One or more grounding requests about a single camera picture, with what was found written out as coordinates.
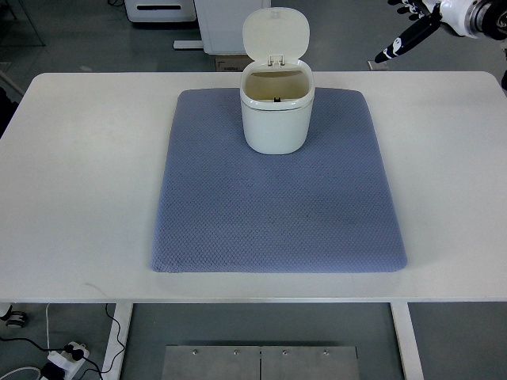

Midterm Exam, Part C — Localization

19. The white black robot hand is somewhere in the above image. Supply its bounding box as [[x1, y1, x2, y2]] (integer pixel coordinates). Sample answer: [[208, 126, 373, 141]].
[[374, 0, 493, 63]]

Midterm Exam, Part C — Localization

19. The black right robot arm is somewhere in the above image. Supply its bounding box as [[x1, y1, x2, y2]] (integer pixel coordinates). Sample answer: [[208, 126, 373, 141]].
[[472, 0, 506, 55]]

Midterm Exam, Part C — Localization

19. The white trash bin open lid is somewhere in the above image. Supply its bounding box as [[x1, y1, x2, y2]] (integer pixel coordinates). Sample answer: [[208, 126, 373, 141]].
[[240, 7, 315, 154]]

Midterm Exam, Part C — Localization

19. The grey floor socket plate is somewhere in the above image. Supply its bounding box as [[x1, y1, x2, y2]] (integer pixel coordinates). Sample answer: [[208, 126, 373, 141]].
[[367, 60, 389, 71]]

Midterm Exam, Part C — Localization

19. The white cabinet on floor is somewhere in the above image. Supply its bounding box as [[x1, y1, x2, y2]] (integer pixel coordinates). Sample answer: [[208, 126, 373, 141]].
[[173, 0, 272, 55]]

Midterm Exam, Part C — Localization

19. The cardboard box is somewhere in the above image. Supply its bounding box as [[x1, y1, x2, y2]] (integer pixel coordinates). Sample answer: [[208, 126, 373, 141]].
[[215, 55, 253, 72]]

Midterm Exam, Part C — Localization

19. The blue quilted mat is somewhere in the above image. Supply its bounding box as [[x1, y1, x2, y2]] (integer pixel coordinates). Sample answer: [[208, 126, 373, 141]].
[[151, 88, 407, 273]]

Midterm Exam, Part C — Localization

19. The white appliance with slot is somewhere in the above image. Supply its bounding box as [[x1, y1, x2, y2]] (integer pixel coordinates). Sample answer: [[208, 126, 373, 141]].
[[124, 0, 197, 23]]

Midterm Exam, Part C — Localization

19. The white right table leg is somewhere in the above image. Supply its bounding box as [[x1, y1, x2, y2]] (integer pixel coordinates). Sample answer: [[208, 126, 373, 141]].
[[390, 302, 424, 380]]

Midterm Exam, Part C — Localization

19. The white table leg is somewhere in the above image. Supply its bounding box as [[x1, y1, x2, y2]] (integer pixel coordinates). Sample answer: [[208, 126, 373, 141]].
[[390, 302, 424, 380], [101, 302, 133, 380]]

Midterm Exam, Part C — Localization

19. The white left table leg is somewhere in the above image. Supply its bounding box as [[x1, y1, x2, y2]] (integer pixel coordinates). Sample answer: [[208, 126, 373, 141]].
[[101, 302, 133, 380]]

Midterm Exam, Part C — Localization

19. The black object at left edge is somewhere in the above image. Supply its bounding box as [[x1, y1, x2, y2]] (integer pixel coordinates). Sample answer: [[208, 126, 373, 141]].
[[0, 84, 19, 135]]

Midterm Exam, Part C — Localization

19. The white power strip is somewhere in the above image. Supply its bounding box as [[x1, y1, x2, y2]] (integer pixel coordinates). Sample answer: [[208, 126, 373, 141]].
[[40, 341, 90, 380]]

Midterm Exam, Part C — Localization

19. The grey metal base plate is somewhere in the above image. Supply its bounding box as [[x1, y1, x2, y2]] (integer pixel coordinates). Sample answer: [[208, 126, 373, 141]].
[[162, 345, 360, 379]]

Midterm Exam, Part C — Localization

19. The black power cable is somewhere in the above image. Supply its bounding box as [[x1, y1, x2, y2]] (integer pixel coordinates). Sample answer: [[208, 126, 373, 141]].
[[0, 303, 127, 380]]

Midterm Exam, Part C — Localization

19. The white cable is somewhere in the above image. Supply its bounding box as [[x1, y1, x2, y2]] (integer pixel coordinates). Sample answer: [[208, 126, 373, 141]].
[[0, 367, 42, 380]]

